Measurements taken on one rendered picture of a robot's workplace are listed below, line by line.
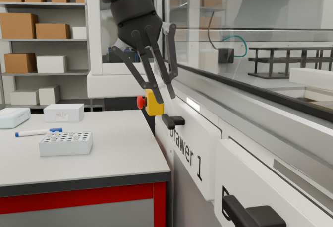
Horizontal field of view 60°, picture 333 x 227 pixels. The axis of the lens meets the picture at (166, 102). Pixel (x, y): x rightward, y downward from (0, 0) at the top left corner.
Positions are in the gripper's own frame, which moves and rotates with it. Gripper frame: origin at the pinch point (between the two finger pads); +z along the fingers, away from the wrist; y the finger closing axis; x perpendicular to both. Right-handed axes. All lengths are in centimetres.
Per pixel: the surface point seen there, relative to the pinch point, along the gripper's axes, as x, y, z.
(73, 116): -53, 28, 6
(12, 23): -383, 116, -80
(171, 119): 4.1, 0.9, 2.4
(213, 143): 17.6, -2.1, 3.7
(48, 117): -55, 37, 3
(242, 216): 34.7, 1.5, 2.1
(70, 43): -422, 61, -30
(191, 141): 8.8, -0.6, 5.9
